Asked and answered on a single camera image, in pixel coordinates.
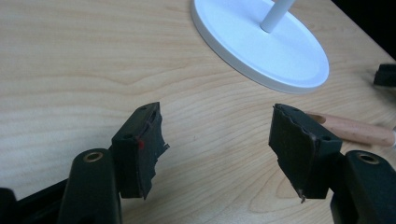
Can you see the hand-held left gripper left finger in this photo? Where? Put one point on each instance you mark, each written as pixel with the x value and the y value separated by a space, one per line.
pixel 134 161

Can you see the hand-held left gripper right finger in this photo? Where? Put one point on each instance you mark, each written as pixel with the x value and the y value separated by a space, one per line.
pixel 308 155

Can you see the white round lamp base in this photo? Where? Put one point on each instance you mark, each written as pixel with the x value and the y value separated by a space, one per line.
pixel 264 53

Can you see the white lamp pole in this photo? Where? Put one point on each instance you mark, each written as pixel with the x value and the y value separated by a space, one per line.
pixel 275 14

